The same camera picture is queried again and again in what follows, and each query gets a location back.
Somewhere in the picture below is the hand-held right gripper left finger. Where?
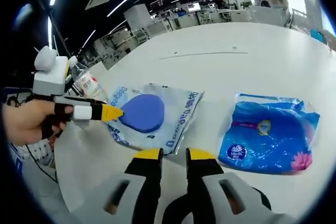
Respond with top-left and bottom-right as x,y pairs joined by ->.
78,147 -> 164,224

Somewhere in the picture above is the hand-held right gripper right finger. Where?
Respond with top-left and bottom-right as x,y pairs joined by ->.
185,147 -> 292,224

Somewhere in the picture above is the clear plastic water bottle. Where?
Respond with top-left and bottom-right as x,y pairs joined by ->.
67,56 -> 108,102

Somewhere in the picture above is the blue teardrop pad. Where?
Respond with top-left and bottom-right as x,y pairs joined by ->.
121,94 -> 166,134

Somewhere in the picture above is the blue tissue packet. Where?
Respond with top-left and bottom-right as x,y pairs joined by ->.
217,92 -> 321,176

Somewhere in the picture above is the clear blue-print plastic packet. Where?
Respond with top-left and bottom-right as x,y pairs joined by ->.
103,83 -> 205,157

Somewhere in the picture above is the person's left hand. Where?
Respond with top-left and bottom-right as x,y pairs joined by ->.
2,97 -> 75,146

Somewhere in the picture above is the person's grey clothing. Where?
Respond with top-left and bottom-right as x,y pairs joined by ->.
10,141 -> 69,220

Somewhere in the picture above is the white table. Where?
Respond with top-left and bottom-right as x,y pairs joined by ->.
54,24 -> 336,224

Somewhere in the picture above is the white partition panel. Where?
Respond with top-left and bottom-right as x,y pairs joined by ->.
249,5 -> 286,27

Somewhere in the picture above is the blue box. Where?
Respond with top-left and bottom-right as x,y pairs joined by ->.
310,28 -> 328,46

